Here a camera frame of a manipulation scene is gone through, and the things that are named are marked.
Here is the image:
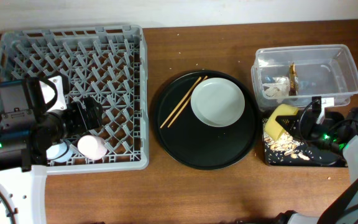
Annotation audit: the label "yellow bowl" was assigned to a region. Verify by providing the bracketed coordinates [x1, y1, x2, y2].
[264, 104, 299, 141]

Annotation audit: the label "food scraps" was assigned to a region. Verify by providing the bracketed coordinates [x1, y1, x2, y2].
[264, 132, 310, 163]

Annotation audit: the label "pink plastic cup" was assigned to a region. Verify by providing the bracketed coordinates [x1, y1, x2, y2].
[77, 135, 108, 161]

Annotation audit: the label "white tissue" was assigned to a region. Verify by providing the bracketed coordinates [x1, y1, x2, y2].
[262, 77, 290, 97]

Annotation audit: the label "light blue plastic cup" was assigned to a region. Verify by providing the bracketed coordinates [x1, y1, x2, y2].
[46, 141, 73, 163]

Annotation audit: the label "gold snack wrapper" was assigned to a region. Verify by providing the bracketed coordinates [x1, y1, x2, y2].
[289, 63, 298, 96]

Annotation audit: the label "white round plate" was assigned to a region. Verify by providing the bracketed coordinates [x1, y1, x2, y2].
[190, 78, 246, 128]

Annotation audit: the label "wooden chopstick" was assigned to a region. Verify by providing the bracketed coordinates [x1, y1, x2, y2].
[160, 77, 201, 129]
[167, 76, 208, 128]

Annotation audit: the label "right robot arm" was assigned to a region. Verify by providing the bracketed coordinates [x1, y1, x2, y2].
[274, 108, 358, 224]

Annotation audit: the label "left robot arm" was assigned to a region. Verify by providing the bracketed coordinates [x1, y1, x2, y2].
[0, 77, 103, 223]

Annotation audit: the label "grey plastic dishwasher rack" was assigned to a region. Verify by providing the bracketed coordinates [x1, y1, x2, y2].
[0, 25, 149, 175]

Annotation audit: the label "black rectangular bin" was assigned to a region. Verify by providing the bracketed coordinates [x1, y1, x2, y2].
[262, 111, 347, 167]

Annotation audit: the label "clear plastic bin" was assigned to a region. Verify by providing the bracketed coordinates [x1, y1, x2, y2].
[251, 44, 358, 111]

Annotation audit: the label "round black tray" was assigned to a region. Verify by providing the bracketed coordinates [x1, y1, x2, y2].
[153, 70, 262, 170]

